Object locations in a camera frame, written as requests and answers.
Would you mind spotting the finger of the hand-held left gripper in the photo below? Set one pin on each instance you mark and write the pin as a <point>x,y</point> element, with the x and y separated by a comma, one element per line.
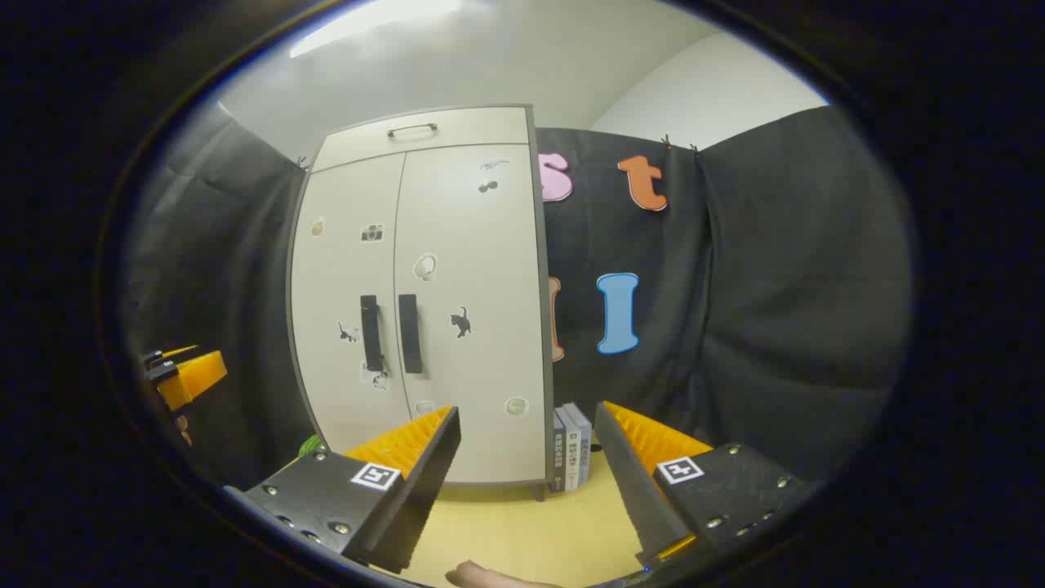
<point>180,353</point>
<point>192,380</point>

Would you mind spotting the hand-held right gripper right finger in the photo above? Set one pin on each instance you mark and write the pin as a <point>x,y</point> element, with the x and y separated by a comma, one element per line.
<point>633,490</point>

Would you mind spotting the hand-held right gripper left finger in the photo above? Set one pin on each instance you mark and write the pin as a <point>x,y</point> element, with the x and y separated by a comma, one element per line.
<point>424,490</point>

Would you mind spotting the white cabinet door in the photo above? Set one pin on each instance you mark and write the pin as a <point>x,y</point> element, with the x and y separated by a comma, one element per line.
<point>482,245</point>
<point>343,269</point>

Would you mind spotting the grey double-door shoe cabinet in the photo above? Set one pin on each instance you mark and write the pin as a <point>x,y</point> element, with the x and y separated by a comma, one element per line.
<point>546,327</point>

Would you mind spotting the white cabinet drawer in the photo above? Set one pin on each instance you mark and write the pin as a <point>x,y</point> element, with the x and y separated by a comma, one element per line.
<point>473,129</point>

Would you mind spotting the white book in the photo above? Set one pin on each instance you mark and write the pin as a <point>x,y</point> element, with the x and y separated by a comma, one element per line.
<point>571,457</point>

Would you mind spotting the dark book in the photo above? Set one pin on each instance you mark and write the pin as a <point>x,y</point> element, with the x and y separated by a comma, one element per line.
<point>558,457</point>

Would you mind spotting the green watermelon slice toy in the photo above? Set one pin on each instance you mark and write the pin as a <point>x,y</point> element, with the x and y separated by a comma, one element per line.
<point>311,446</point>

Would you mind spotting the black backdrop cloth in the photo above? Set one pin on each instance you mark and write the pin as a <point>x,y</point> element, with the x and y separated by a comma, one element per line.
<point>775,286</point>

